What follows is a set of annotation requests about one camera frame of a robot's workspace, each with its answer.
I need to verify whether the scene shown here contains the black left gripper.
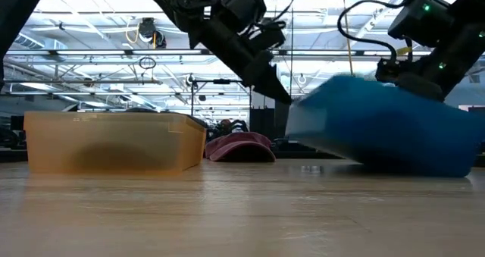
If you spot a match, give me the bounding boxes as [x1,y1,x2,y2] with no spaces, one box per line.
[188,16,294,106]

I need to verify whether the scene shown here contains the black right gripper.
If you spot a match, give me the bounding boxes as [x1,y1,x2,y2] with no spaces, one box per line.
[375,29,478,102]

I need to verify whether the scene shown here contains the blue plastic bin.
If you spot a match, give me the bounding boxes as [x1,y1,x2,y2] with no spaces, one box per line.
[284,74,485,178]

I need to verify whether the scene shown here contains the maroon baseball cap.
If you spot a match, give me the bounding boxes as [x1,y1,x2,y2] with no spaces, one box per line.
[204,131,277,163]

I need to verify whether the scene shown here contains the black perforated equipment box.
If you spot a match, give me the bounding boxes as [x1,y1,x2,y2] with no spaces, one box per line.
[249,99,291,141]

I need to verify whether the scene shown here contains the translucent orange plastic bin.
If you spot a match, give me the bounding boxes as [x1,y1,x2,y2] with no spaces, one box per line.
[23,111,208,174]

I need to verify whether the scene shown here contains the black background stand frame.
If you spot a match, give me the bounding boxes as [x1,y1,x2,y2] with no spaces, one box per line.
[190,78,252,121]

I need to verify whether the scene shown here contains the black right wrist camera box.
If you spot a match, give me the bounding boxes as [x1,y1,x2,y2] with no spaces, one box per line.
[386,0,455,49]

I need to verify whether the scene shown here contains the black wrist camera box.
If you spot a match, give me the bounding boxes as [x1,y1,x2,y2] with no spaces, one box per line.
[221,0,268,23]
[386,0,455,49]

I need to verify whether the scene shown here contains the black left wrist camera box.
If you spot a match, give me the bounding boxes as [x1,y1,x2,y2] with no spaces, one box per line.
[221,0,268,23]

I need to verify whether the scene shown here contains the yellow hanging cord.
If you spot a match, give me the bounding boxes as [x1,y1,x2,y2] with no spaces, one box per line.
[340,0,355,77]

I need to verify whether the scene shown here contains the black ceiling cable reel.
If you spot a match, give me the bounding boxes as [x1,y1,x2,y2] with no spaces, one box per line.
[136,17,168,49]

